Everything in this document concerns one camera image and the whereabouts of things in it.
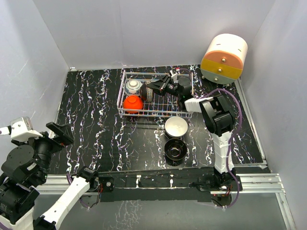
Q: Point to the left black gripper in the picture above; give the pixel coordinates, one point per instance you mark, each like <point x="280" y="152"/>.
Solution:
<point x="64" y="135"/>

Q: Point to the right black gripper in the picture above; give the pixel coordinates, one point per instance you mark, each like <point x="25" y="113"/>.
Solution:
<point x="158" y="86"/>

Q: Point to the brown bowl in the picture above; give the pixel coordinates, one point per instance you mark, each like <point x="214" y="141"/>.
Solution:
<point x="146" y="93"/>

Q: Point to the blue floral white bowl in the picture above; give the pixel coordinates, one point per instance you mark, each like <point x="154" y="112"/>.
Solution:
<point x="132" y="87"/>

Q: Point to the orange bowl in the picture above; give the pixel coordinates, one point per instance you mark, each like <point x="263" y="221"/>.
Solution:
<point x="133" y="104"/>

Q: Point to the black glossy bowl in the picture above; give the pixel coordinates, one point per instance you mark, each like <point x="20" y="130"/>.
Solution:
<point x="175" y="149"/>

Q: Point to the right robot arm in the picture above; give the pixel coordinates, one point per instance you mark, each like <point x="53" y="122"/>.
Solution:
<point x="218" y="118"/>

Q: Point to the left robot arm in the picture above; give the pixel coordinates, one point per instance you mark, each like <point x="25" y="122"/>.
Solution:
<point x="27" y="167"/>

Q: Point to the pastel round drawer cabinet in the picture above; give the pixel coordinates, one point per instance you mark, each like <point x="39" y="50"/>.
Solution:
<point x="224" y="59"/>

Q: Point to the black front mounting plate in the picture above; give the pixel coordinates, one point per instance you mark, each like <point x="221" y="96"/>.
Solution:
<point x="151" y="194"/>

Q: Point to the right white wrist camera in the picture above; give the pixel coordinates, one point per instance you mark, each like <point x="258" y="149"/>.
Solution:
<point x="174" y="73"/>

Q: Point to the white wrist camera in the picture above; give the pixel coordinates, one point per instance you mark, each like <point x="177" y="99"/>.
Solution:
<point x="174" y="73"/>
<point x="20" y="129"/>

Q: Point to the white wire dish rack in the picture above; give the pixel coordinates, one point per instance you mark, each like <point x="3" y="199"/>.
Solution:
<point x="161" y="106"/>

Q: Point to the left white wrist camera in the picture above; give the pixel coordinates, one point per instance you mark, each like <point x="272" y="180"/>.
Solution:
<point x="20" y="129"/>

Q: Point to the aluminium frame rail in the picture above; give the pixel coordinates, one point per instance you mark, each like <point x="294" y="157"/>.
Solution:
<point x="251" y="183"/>

